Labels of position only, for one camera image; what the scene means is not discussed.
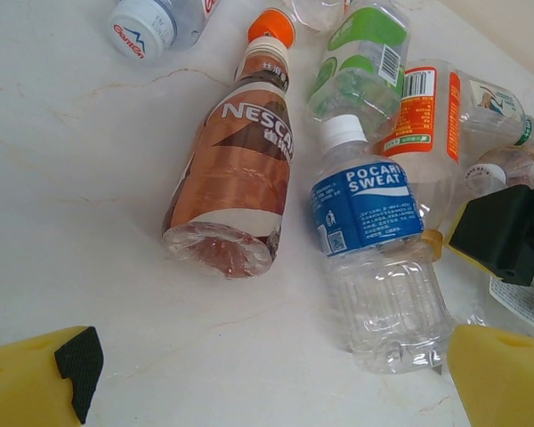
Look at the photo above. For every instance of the green label plastic bottle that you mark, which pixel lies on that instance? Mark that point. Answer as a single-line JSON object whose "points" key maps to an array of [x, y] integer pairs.
{"points": [[360, 66]]}

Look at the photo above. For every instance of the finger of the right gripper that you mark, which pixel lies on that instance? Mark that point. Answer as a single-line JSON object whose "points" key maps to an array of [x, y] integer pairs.
{"points": [[503, 231]]}

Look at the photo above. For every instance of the blue Pocari Sweat bottle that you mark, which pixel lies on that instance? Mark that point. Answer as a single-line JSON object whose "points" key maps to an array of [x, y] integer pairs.
{"points": [[369, 204]]}

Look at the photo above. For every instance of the green cap white label bottle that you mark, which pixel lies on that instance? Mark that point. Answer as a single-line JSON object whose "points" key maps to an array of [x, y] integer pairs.
{"points": [[494, 102]]}

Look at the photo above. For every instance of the white label clear bottle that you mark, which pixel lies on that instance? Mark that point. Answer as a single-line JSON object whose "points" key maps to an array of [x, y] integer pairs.
{"points": [[514, 298]]}

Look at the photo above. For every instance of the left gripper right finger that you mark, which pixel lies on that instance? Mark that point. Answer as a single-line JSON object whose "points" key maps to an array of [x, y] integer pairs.
{"points": [[503, 382]]}

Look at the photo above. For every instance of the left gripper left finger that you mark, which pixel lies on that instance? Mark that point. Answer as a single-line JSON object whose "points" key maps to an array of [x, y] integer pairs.
{"points": [[26, 382]]}

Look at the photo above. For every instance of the orange cap plastic bottle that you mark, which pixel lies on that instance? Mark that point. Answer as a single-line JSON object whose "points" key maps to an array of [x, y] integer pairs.
{"points": [[271, 26]]}

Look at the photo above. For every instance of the brown Nescafe bottle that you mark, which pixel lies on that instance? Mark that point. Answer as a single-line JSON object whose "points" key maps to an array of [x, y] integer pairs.
{"points": [[231, 178]]}

